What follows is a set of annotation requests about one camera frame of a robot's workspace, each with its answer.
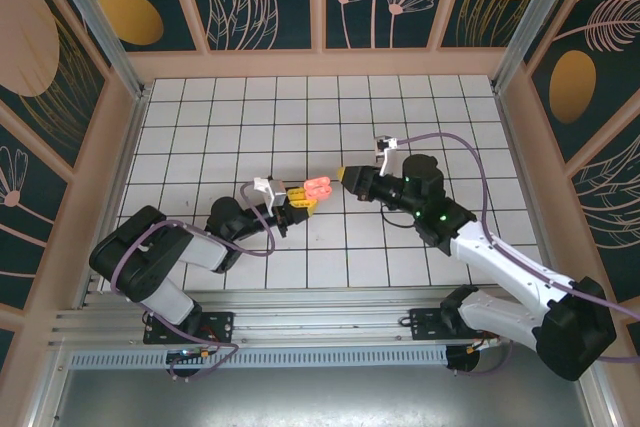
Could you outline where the pink earbud charging case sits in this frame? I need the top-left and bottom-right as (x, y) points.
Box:
(303, 175), (335, 201)

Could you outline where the black mounting plate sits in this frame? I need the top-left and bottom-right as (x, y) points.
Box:
(408, 306), (501, 342)
(143, 310), (236, 346)

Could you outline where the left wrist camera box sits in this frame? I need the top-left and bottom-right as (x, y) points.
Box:
(253, 175), (290, 217)

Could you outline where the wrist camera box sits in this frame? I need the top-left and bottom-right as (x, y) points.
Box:
(253, 175), (290, 217)
(373, 135), (401, 178)

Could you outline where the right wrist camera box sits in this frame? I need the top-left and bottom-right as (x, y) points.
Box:
(373, 135), (401, 178)

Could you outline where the purple cable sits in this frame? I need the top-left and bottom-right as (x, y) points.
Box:
(109, 181), (279, 383)
(394, 131), (640, 378)

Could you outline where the thin black cable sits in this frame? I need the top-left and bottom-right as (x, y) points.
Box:
(381, 210), (420, 229)

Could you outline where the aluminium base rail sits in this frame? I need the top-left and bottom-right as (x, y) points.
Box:
(47, 286), (596, 351)

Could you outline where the grey slotted cable duct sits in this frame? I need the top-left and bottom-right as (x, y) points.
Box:
(67, 345), (450, 369)

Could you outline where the aluminium corner post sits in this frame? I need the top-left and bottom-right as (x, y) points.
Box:
(40, 0), (152, 101)
(492, 0), (587, 94)

